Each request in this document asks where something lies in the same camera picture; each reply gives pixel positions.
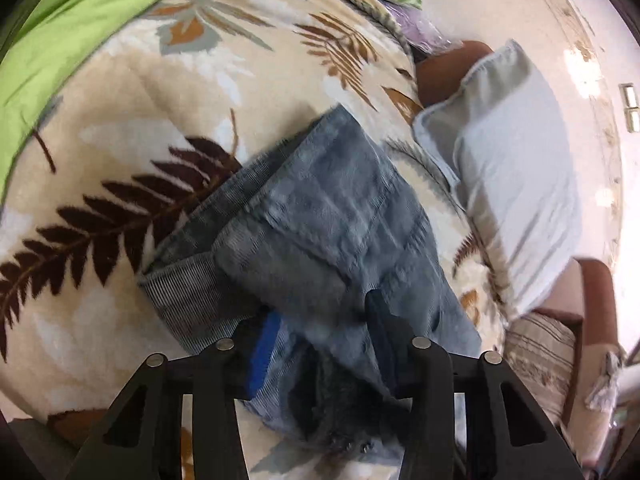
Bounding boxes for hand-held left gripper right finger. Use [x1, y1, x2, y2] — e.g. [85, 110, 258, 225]
[365, 290, 583, 480]

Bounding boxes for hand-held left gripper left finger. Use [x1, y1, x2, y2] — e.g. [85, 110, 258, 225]
[65, 312, 283, 480]

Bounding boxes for grey-blue denim pants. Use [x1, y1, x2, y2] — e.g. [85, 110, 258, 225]
[139, 104, 483, 466]

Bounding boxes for striped beige cushion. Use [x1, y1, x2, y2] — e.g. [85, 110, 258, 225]
[505, 312, 578, 425]

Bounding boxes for light blue pillow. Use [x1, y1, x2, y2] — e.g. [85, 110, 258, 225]
[412, 39, 583, 317]

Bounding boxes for brown sofa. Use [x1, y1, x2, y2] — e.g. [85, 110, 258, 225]
[505, 257, 632, 471]

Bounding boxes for grey crumpled cloth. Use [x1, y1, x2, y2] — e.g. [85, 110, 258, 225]
[584, 350, 627, 411]

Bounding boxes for brown pillow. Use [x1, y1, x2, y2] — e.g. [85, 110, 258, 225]
[415, 41, 495, 111]

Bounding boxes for leaf print beige blanket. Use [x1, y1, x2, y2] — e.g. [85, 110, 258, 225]
[0, 0, 516, 480]

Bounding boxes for clear plastic bag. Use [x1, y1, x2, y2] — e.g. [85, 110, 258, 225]
[385, 0, 453, 57]

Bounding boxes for lime green bed sheet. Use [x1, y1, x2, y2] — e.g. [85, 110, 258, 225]
[0, 0, 201, 201]

